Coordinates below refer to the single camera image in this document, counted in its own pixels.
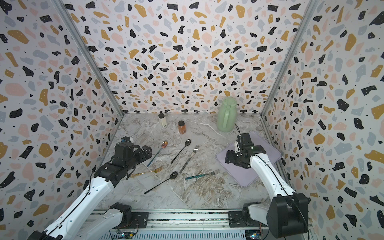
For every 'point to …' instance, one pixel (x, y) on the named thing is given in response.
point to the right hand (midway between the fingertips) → (231, 159)
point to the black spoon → (172, 175)
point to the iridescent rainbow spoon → (164, 143)
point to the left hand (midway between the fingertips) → (147, 151)
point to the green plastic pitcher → (227, 114)
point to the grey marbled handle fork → (188, 159)
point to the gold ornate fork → (155, 170)
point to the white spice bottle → (162, 117)
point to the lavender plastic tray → (244, 176)
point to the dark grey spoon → (187, 143)
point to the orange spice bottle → (182, 127)
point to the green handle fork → (211, 173)
